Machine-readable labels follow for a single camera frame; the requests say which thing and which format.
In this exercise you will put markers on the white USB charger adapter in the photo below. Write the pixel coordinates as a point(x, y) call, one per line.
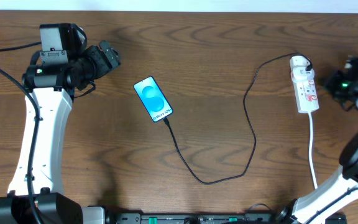
point(299, 74)

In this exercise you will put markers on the white power strip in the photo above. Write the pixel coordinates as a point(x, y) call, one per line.
point(305, 92)

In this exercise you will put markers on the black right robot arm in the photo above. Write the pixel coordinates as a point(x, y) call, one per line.
point(342, 187)

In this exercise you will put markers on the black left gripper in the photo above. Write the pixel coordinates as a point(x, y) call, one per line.
point(105, 55)

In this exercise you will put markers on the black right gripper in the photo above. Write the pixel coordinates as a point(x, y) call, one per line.
point(332, 82)

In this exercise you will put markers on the blue Galaxy smartphone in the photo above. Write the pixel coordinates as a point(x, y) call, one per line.
point(153, 99)

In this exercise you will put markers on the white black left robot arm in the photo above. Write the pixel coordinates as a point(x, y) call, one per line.
point(65, 68)

